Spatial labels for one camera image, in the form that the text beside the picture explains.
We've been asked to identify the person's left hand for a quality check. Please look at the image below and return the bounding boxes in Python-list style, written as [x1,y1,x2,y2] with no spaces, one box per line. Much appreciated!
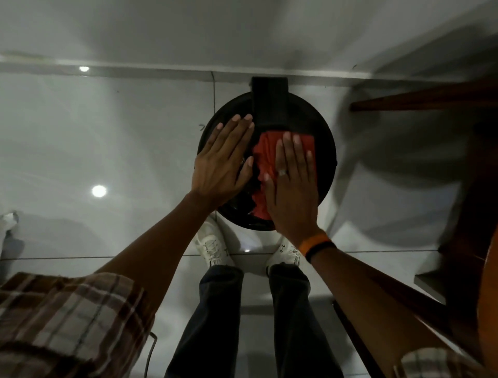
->
[191,114,256,209]

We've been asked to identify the white left shoe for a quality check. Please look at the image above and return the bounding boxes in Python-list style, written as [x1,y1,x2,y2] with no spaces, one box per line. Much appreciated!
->
[194,217,235,268]

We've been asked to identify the white right shoe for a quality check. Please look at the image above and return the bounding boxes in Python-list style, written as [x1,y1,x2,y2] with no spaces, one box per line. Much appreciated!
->
[266,238,303,275]

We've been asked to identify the person's left forearm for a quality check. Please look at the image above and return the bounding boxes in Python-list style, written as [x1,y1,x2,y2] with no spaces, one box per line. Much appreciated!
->
[95,192,218,312]

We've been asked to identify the white crumpled object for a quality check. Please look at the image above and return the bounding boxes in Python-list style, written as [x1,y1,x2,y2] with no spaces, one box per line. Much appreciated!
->
[0,211,19,236]

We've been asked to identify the brown wooden chair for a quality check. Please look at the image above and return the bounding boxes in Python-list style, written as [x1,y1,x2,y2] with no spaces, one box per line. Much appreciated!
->
[333,78,498,378]

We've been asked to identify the white shoe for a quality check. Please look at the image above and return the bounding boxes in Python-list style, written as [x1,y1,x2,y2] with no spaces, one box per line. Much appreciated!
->
[266,238,303,275]
[194,217,235,268]

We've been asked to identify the person's right hand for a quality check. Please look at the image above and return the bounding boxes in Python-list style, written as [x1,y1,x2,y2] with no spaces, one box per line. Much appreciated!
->
[263,132,326,246]

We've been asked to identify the black wristband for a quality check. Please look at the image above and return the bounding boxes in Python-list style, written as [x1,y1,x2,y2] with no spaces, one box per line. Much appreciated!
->
[305,241,337,264]

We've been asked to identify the dark trousers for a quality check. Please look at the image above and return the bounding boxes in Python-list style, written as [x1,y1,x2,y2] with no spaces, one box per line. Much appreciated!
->
[165,265,345,378]

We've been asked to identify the orange wristband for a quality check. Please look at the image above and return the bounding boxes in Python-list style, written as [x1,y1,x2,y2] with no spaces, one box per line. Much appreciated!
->
[298,232,330,256]

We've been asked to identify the brown plaid shirt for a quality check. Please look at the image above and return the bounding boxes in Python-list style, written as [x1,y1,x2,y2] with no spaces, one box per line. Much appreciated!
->
[0,271,483,378]

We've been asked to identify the red cloth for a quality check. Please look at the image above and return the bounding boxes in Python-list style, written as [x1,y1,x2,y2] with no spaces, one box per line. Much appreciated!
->
[251,131,316,221]

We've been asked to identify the thin dark cable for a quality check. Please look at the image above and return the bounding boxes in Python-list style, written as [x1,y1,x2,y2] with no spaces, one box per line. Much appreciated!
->
[143,332,158,378]

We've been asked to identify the person's right forearm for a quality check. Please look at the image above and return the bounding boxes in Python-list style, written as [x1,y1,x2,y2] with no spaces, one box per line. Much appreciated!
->
[310,246,467,378]

